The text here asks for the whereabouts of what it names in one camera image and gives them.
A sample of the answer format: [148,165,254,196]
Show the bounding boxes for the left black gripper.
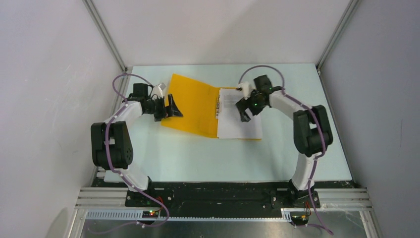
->
[145,94,183,122]

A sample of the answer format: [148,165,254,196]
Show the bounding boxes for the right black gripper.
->
[235,89,266,122]

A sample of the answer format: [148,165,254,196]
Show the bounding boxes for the orange file folder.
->
[160,73,263,141]

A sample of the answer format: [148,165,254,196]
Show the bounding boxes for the metal folder clip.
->
[215,95,220,119]

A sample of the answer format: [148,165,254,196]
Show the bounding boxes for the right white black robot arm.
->
[235,75,333,207]

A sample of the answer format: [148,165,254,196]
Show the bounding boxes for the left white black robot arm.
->
[91,83,183,206]

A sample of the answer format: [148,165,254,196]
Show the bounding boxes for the left controller board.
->
[142,210,160,219]

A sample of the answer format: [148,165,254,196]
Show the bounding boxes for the controller board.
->
[142,210,160,219]
[291,215,309,227]

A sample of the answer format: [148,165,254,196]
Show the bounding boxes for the right controller board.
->
[291,215,309,227]

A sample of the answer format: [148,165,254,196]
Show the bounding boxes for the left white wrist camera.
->
[151,83,166,100]

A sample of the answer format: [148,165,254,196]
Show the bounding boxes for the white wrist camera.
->
[151,83,166,100]
[236,82,253,100]

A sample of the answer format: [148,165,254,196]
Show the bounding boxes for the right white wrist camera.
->
[236,82,253,100]

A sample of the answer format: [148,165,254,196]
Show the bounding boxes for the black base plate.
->
[77,180,355,220]

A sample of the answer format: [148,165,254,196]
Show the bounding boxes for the left aluminium corner post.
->
[82,0,128,73]

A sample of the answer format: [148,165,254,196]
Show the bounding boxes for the aluminium corner post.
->
[82,0,128,73]
[316,0,361,74]

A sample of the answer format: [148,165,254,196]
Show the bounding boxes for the aluminium frame rail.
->
[66,182,382,238]

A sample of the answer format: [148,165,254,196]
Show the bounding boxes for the right aluminium corner post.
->
[316,0,361,74]

